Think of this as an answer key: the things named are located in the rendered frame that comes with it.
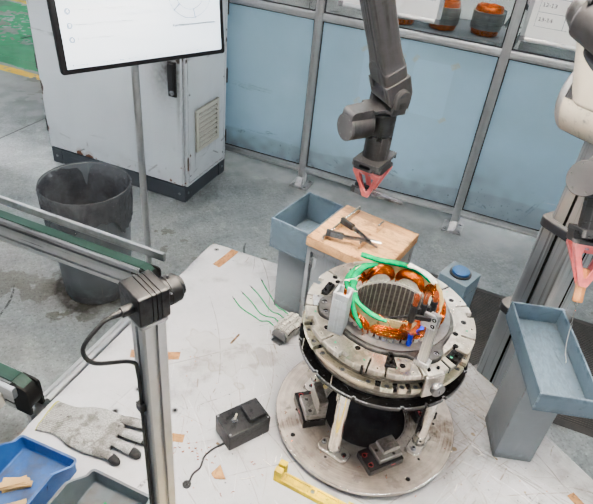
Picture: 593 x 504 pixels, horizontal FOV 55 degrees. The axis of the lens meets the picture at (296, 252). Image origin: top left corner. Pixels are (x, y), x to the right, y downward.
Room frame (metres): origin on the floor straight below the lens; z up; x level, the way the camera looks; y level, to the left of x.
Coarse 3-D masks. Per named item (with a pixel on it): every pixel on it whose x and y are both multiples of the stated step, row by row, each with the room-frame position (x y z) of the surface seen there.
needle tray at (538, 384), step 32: (512, 320) 0.89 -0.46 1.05; (544, 320) 0.92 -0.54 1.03; (544, 352) 0.82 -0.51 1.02; (576, 352) 0.80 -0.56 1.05; (512, 384) 0.80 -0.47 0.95; (544, 384) 0.74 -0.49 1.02; (576, 384) 0.75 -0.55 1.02; (512, 416) 0.75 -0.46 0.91; (544, 416) 0.75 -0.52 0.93; (576, 416) 0.67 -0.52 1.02; (512, 448) 0.75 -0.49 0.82
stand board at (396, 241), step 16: (352, 208) 1.23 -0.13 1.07; (336, 224) 1.14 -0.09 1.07; (368, 224) 1.16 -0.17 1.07; (384, 224) 1.17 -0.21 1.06; (320, 240) 1.07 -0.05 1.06; (336, 240) 1.07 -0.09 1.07; (352, 240) 1.08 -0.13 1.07; (384, 240) 1.10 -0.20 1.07; (400, 240) 1.10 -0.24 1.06; (416, 240) 1.13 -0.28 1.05; (336, 256) 1.04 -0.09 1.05; (352, 256) 1.02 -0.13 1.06; (384, 256) 1.03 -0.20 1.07; (400, 256) 1.05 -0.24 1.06
